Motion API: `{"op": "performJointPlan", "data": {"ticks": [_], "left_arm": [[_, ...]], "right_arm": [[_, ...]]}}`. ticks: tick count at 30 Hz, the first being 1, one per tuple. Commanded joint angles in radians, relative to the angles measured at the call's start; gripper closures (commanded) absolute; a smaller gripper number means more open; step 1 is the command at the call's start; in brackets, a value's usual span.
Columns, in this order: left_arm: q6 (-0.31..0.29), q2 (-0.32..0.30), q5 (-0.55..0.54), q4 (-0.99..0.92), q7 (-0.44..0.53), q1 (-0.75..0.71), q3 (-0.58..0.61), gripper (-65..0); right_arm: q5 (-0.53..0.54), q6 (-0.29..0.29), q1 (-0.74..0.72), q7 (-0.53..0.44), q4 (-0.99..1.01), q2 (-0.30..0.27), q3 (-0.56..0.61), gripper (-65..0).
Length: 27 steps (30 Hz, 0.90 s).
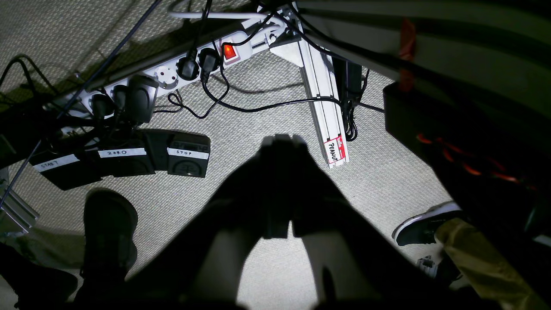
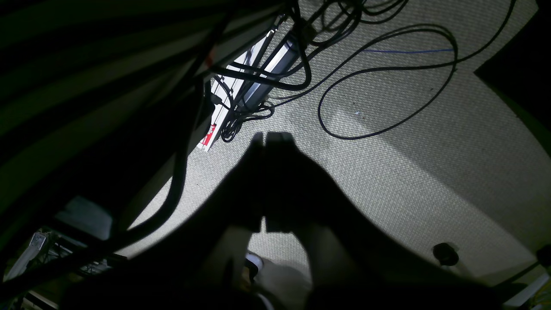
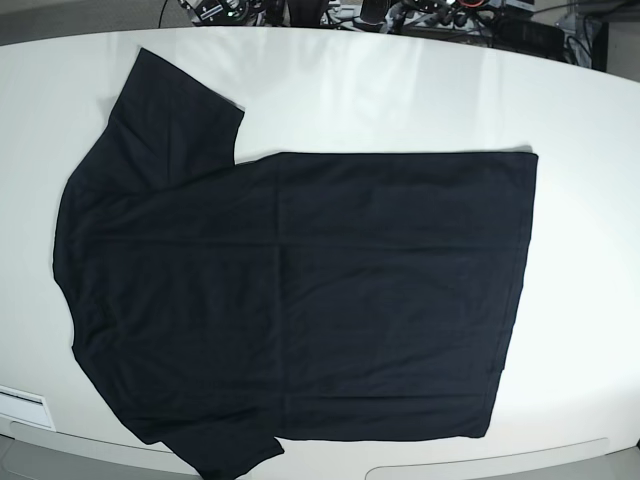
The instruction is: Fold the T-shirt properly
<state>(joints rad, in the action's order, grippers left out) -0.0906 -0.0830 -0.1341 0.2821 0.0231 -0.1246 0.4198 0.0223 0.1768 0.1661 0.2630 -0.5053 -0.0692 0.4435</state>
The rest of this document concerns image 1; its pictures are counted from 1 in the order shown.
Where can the black white sneaker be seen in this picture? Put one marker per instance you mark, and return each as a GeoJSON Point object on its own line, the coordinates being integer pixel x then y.
{"type": "Point", "coordinates": [421, 228]}

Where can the khaki trouser leg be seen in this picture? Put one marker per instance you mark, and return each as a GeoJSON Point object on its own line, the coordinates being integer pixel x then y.
{"type": "Point", "coordinates": [488, 272]}

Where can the black shoe left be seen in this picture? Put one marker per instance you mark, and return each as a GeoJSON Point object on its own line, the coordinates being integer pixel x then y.
{"type": "Point", "coordinates": [110, 221]}

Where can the white power strip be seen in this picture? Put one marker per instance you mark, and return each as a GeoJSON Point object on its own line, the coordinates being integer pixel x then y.
{"type": "Point", "coordinates": [161, 68]}

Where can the black foot pedal zero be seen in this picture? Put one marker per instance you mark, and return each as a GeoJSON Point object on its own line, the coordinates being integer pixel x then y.
{"type": "Point", "coordinates": [143, 154]}

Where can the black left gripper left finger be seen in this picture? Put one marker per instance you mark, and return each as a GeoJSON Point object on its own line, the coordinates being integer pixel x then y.
{"type": "Point", "coordinates": [201, 267]}

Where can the aluminium table leg profile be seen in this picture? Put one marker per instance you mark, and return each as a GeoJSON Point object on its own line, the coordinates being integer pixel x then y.
{"type": "Point", "coordinates": [317, 72]}

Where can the black foot pedal start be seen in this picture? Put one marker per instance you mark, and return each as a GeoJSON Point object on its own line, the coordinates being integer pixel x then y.
{"type": "Point", "coordinates": [67, 170]}

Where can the black foot pedal stop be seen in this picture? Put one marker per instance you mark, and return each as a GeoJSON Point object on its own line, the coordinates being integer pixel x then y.
{"type": "Point", "coordinates": [188, 155]}

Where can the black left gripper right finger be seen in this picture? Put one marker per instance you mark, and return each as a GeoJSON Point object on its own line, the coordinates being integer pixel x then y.
{"type": "Point", "coordinates": [354, 266]}

